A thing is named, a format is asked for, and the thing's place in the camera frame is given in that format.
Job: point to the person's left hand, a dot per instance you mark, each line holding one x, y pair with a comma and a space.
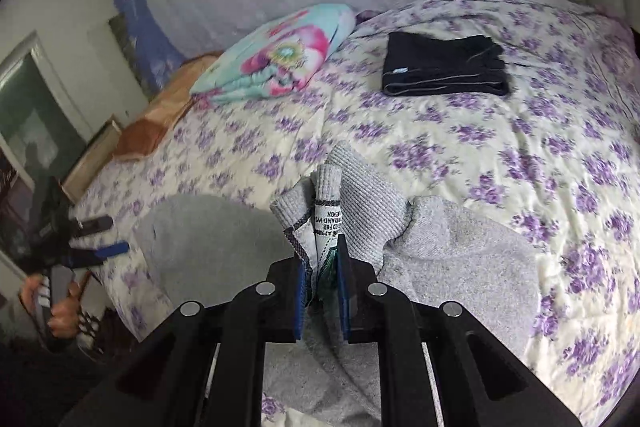
62, 314

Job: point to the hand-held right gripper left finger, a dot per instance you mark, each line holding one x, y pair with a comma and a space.
299, 302

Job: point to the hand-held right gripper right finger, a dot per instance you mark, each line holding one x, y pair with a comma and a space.
344, 297

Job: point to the blue cloth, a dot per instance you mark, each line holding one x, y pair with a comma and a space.
145, 37

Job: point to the black folded pants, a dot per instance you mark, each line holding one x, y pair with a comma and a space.
440, 62

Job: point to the folded floral quilt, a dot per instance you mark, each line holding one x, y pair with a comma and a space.
280, 52

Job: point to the purple floral bedspread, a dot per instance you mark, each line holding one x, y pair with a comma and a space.
500, 132

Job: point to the orange brown pillow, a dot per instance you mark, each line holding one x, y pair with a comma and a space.
160, 117

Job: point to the white framed window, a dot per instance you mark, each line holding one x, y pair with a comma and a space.
35, 107

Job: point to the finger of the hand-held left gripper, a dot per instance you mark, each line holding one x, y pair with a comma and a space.
92, 224
107, 252

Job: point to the grey sweatshirt garment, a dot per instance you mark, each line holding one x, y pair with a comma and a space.
450, 257

